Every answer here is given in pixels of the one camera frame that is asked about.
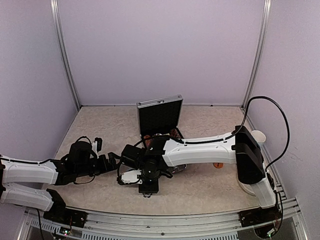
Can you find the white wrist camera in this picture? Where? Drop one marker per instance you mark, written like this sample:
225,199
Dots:
131,177
97,145

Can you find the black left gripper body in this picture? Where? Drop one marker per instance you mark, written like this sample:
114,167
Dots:
85,169

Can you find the orange round button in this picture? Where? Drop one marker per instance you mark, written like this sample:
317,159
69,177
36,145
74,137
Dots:
218,165

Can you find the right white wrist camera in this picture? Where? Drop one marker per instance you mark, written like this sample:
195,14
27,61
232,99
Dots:
131,177

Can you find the aluminium poker chip case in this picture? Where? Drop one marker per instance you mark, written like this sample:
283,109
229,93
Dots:
158,116

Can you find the dark red chip row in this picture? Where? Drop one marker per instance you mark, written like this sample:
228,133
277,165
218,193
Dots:
174,133

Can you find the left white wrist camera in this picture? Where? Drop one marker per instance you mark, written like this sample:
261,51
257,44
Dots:
97,145

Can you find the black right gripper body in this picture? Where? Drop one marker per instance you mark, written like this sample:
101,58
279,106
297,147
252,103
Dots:
146,174

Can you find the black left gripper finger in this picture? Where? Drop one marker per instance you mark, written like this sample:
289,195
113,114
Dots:
113,167
113,158

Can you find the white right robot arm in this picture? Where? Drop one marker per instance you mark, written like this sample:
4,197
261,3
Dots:
235,148

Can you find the light blue mug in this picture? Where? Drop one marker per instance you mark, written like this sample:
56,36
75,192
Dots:
259,137

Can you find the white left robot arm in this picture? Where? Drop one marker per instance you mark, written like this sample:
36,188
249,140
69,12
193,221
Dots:
16,173

